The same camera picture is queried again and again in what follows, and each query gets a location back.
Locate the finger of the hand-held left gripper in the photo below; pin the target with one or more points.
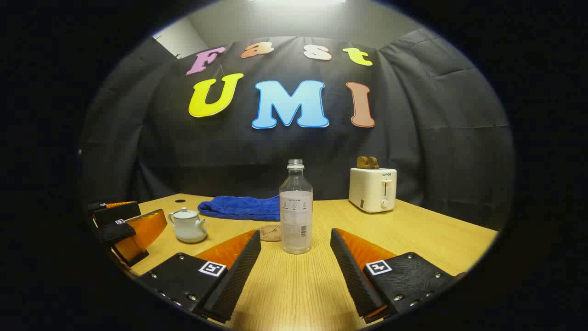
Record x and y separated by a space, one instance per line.
115 214
115 231

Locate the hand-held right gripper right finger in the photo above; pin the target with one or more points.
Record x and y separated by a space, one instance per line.
351 271

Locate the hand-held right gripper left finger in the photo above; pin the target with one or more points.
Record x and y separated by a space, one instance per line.
236 276

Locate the round wooden coaster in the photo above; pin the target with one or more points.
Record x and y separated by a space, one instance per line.
268 233

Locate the white teacup with spout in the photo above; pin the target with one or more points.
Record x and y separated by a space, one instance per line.
189 230

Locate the clear plastic water bottle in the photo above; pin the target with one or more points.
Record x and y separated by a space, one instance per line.
296 220

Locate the blue towel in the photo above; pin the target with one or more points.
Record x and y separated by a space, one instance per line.
239 208

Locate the white toaster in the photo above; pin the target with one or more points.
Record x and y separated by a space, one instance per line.
367 193

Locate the brown toast slice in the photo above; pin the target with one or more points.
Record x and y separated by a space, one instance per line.
374 162
363 162

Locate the black backdrop cloth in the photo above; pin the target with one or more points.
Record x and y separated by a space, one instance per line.
285 147

